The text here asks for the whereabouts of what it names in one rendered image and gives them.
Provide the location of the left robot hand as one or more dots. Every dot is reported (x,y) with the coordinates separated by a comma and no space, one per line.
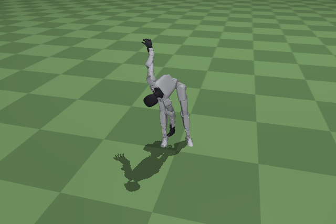
(172,131)

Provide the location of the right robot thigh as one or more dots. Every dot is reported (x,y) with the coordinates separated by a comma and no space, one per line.
(162,107)

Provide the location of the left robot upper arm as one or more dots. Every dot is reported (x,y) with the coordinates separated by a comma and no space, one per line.
(168,104)

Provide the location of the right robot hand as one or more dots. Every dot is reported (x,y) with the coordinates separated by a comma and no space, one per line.
(148,43)

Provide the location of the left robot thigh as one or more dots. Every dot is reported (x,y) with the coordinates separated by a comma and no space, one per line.
(182,97)

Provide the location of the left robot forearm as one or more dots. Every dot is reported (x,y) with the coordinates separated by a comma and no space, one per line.
(172,119)

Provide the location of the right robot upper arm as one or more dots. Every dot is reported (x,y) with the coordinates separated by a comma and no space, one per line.
(150,76)

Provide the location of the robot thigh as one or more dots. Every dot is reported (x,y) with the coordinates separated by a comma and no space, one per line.
(182,97)
(162,107)

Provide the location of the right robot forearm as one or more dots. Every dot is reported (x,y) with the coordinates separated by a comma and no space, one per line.
(150,57)

